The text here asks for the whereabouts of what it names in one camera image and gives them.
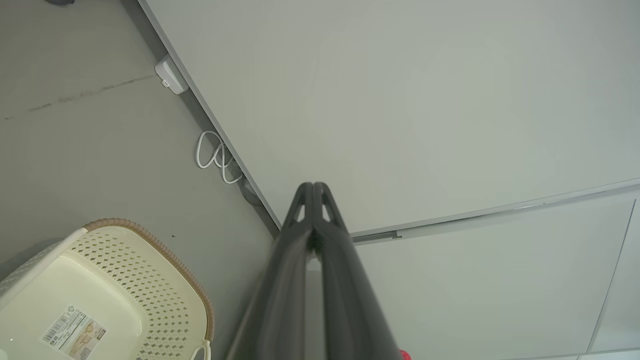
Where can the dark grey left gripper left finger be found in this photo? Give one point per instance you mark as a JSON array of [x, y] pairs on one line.
[[280, 300]]

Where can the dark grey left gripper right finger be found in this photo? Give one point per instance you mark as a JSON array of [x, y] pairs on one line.
[[350, 310]]

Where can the cream perforated laundry basket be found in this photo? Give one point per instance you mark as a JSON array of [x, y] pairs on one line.
[[100, 280]]

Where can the white barcode sticker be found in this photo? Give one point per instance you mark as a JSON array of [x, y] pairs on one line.
[[75, 332]]

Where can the large white partition panel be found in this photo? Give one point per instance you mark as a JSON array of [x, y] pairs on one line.
[[400, 100]]

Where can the white power adapter box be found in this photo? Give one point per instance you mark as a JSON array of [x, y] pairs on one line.
[[171, 75]]

